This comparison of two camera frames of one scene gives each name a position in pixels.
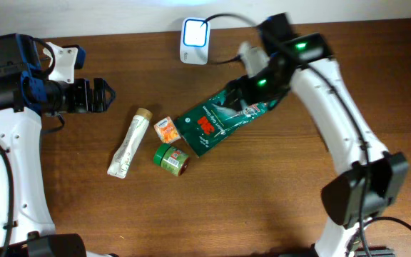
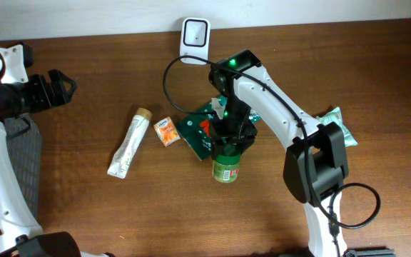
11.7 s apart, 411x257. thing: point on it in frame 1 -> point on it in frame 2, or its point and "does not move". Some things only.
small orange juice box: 167,130 does not move
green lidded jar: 170,158 -> 225,168
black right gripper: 237,85 -> 217,128
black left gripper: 85,95 -> 43,92
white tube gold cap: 119,165 does not move
